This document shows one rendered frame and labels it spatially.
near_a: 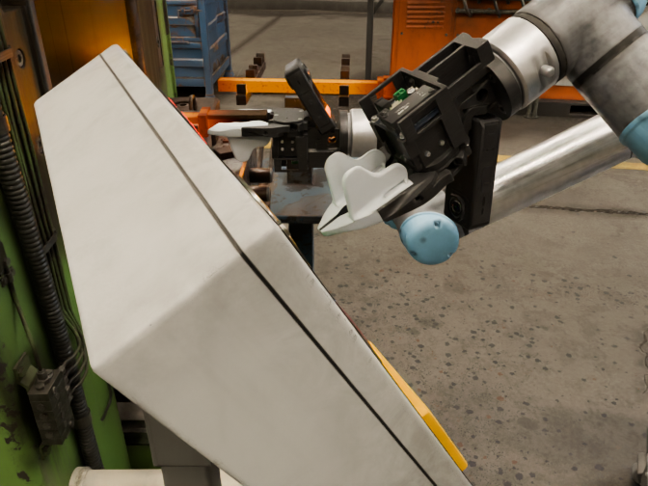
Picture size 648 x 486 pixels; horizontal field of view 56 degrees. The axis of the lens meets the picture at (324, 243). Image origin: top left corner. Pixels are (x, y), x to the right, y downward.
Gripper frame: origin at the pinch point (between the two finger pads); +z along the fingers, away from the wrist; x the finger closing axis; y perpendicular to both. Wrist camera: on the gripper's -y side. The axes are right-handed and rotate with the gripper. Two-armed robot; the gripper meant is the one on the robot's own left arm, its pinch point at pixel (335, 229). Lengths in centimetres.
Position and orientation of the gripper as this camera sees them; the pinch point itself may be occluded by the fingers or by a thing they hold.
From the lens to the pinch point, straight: 56.3
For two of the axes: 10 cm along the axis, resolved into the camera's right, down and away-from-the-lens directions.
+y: -4.5, -6.5, -6.1
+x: 4.3, 4.4, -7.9
